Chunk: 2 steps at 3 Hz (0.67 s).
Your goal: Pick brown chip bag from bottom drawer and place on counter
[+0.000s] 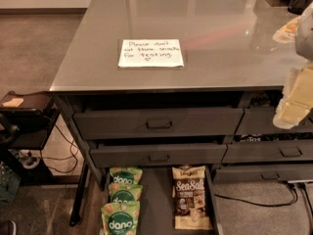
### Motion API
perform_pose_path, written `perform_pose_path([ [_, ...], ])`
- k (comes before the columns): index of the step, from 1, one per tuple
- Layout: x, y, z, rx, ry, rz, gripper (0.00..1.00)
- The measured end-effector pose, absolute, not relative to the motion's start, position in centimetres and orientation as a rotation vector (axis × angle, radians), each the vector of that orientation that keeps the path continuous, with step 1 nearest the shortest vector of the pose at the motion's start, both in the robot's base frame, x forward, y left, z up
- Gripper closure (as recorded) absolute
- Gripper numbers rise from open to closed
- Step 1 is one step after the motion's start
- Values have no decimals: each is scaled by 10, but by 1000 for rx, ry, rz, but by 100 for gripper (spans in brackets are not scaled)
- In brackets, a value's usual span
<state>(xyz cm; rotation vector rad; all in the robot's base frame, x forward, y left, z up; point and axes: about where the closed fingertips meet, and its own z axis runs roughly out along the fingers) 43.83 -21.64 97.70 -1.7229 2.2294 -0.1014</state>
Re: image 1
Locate green dang bag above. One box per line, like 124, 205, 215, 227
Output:
110, 167, 143, 184
109, 183, 143, 204
101, 201, 140, 235

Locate top right grey drawer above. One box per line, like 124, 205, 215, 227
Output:
237, 107, 313, 135

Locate black floor cable right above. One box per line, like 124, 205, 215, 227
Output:
214, 181, 313, 227

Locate top left grey drawer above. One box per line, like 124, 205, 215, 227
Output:
73, 108, 244, 140

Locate middle left grey drawer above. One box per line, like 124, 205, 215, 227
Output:
90, 143, 226, 167

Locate open bottom left drawer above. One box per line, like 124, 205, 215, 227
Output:
99, 165, 225, 235

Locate green dang bag front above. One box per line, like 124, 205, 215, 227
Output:
101, 201, 140, 235

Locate white handwritten paper note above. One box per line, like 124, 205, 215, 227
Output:
118, 39, 184, 68

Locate black side cart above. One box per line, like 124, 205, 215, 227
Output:
0, 91, 60, 184

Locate green dang bag rear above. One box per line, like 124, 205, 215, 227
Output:
110, 167, 143, 184

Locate middle right grey drawer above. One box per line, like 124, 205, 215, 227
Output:
222, 140, 313, 164

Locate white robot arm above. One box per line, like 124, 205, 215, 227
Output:
273, 3, 313, 129

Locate black cables under cart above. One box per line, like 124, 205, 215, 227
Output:
40, 115, 81, 175

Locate grey counter cabinet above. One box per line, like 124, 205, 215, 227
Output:
51, 0, 312, 235

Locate brown sea salt chip bag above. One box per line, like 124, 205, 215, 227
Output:
172, 165, 212, 230

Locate green plastic crate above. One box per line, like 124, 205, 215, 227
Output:
0, 162, 21, 206

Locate black table leg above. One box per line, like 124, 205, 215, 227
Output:
69, 163, 88, 227

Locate green dang bag middle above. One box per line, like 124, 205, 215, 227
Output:
109, 183, 143, 204

